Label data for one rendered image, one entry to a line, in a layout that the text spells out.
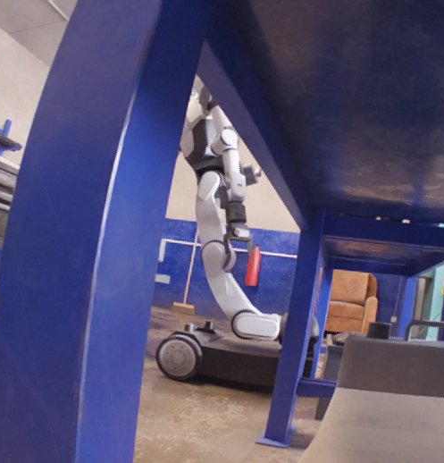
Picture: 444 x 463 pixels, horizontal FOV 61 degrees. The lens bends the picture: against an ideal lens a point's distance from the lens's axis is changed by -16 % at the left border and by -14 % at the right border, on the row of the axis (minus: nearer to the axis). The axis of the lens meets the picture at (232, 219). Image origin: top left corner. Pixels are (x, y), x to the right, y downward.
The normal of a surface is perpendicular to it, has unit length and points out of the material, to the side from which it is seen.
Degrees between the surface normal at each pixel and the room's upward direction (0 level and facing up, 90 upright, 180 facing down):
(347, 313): 90
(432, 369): 90
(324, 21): 180
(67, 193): 90
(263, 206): 90
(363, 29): 180
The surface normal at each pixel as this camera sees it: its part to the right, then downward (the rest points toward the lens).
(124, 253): 0.95, 0.11
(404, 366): -0.46, -0.22
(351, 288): -0.20, -0.03
